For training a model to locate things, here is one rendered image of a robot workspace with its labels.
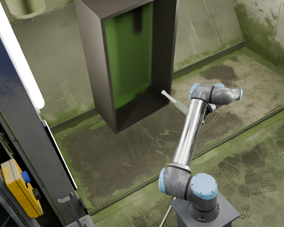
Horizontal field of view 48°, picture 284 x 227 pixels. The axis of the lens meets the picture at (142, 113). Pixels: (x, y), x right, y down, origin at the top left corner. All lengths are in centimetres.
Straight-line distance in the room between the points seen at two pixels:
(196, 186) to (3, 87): 113
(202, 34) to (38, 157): 276
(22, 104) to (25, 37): 189
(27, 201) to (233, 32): 353
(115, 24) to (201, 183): 134
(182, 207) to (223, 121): 153
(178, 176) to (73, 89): 196
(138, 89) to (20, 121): 159
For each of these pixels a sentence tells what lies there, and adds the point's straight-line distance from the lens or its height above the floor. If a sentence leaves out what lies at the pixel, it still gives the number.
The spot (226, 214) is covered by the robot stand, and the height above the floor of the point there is 64.
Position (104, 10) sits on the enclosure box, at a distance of 200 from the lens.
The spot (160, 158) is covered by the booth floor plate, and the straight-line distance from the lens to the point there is 310.
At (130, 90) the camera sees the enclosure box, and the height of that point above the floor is 54.
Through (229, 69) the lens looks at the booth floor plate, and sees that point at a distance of 412.
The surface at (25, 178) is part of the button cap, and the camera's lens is 134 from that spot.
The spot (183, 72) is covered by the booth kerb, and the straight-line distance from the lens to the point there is 397.
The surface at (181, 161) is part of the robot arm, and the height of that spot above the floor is 93.
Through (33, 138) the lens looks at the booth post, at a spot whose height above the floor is 124.
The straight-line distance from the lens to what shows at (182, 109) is 259.
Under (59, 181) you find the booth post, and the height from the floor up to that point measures 82.
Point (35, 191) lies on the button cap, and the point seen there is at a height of 139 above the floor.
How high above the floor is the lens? 246
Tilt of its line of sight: 43 degrees down
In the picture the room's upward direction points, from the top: 10 degrees counter-clockwise
